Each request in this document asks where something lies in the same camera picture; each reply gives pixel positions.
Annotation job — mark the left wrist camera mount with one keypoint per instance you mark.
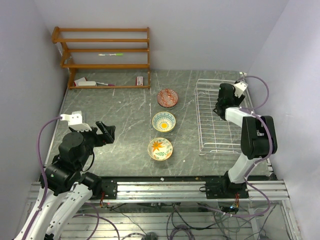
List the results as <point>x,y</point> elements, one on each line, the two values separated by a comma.
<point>76,121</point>

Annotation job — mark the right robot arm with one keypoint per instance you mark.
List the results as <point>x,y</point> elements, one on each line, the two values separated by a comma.
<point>258,139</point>

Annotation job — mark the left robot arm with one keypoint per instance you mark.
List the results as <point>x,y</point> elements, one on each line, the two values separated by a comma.
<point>65,185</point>

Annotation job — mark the red patterned bowl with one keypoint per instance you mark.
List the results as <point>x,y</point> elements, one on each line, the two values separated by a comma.
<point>167,98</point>

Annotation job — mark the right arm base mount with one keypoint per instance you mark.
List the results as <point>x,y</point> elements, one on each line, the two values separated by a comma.
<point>220,187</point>

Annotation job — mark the pink white pen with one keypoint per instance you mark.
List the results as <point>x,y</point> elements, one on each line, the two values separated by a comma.
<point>105,84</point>

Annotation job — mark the white wire dish rack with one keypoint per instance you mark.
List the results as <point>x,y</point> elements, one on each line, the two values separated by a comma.
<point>216,134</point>

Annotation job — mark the wooden shelf rack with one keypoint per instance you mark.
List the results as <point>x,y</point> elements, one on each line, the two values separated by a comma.
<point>67,60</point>

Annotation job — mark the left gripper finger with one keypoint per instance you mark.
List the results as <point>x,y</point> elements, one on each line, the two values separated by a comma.
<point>109,133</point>
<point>101,127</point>

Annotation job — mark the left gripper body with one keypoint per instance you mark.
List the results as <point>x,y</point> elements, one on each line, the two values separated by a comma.
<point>93,139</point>

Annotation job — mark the orange flower bowl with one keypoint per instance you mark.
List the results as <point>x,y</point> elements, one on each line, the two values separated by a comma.
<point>160,149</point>

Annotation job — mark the green white pen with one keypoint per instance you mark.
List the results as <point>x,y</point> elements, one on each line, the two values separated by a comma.
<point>110,54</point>

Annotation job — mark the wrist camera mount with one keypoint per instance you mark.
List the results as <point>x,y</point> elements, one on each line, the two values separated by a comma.
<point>76,121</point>
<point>239,88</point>

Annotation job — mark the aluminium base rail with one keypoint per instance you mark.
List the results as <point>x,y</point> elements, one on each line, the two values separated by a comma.
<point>139,192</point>

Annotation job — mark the blue yellow patterned bowl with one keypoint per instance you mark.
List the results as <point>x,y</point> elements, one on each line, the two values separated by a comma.
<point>163,122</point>

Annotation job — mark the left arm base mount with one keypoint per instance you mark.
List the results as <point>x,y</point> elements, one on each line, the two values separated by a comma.
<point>109,189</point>

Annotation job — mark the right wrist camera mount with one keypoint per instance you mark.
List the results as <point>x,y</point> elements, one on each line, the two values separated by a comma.
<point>239,88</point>

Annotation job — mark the small red white box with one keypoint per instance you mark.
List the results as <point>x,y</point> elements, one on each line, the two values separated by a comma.
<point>139,81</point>

